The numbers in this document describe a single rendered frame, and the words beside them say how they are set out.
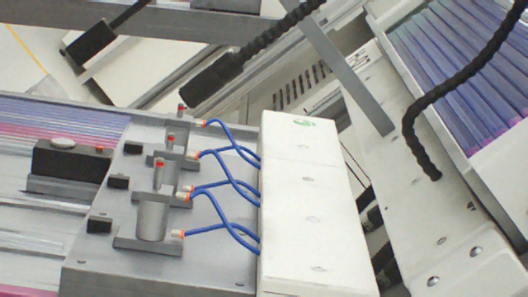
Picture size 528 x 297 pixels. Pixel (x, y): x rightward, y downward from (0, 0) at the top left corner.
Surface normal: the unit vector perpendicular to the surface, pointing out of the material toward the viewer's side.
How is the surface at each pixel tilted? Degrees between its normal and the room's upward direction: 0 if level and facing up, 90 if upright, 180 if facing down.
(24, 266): 44
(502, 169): 90
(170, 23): 90
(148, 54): 90
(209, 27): 90
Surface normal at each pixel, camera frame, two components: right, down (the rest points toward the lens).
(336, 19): -0.01, 0.26
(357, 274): 0.15, -0.95
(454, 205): -0.61, -0.77
